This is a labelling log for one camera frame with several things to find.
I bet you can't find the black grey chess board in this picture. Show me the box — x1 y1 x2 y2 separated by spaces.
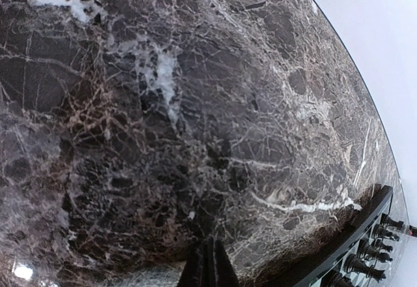
289 186 393 286

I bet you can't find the black chess piece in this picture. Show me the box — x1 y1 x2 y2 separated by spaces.
343 254 386 281
380 213 405 232
358 246 393 263
371 224 400 241
370 239 394 257

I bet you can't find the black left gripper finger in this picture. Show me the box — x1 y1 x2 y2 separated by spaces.
177 237 240 287

